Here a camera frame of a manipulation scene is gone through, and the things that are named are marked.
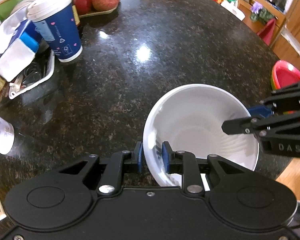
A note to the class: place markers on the blue paper coffee cup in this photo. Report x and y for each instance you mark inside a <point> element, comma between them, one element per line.
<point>55,21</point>

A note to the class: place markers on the white plastic tray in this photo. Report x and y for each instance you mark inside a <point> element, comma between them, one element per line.
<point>37,72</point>

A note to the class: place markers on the white paper shopping bag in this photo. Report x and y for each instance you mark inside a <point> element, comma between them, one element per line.
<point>232,9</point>

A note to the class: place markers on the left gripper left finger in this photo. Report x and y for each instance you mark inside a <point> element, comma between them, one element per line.
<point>113,169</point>

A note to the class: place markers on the red hanging cloth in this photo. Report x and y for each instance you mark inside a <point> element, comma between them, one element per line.
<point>267,31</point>

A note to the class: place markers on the fruit tray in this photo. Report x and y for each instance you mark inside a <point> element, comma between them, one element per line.
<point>97,13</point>

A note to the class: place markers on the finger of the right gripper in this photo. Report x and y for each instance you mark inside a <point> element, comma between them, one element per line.
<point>261,109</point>
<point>285,127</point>

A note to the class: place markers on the magenta plastic plate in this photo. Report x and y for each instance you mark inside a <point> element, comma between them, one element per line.
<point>284,74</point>

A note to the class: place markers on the blue white tissue pack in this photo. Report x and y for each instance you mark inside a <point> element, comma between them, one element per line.
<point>21,50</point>

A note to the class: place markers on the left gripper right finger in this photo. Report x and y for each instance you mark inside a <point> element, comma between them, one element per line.
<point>184,163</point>

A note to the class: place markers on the green plastic plate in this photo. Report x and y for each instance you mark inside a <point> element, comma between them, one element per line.
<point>273,86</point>

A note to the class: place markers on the purple rubber glove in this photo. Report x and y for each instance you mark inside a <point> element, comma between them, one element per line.
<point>256,7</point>

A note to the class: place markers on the red apple left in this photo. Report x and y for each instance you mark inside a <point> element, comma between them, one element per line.
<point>83,6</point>

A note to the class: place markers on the white water bottle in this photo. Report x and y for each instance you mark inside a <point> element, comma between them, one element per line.
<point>6,136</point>

